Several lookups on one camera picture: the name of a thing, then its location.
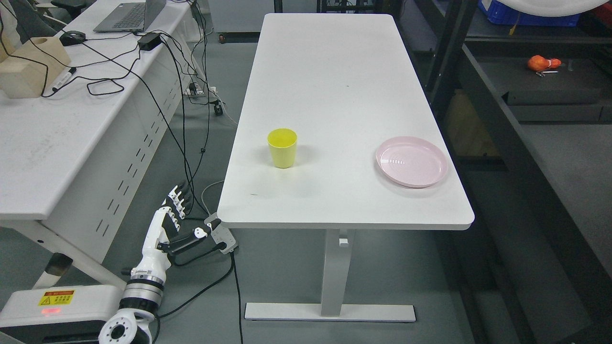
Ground white side desk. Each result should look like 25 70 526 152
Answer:
1 0 197 288

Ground pink plastic plate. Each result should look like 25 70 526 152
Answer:
375 136 449 189

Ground black computer mouse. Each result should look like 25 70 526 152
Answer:
59 31 87 46

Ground black power adapter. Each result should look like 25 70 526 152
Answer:
137 32 162 52

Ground orange toy on shelf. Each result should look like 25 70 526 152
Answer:
527 55 562 77

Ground grey laptop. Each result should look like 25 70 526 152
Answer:
93 0 166 33

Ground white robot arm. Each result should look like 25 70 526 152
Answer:
98 273 164 344

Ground yellow plastic cup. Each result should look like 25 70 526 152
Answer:
267 128 298 169

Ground black metal shelf left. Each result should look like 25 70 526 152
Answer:
395 0 611 344

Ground black looped cable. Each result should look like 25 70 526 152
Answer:
41 29 144 98

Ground white power strip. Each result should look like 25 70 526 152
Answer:
183 82 217 98

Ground white standing desk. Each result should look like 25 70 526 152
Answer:
217 13 475 323

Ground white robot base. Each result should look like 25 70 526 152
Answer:
0 285 123 344

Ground wooden block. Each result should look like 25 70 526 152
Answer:
0 37 71 99

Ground grey desk control box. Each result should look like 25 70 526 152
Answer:
205 213 238 254

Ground black white marker pen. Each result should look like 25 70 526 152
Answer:
52 67 77 92

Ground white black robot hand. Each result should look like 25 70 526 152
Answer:
131 180 212 285

